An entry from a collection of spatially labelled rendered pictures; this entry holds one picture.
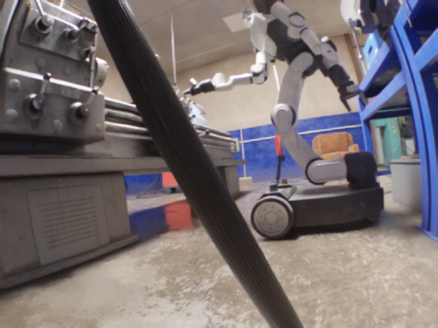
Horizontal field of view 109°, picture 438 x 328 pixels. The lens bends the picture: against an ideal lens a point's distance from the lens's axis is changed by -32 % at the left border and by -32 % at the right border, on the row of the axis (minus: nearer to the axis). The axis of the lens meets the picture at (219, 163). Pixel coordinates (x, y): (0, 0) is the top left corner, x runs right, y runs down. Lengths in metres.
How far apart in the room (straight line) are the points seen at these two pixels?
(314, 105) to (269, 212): 4.74
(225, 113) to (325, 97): 2.55
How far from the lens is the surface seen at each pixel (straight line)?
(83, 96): 1.10
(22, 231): 1.00
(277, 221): 1.08
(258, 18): 1.45
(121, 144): 1.43
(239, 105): 5.94
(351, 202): 1.11
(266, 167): 5.61
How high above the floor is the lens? 0.34
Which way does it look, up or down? 2 degrees up
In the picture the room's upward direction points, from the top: 6 degrees counter-clockwise
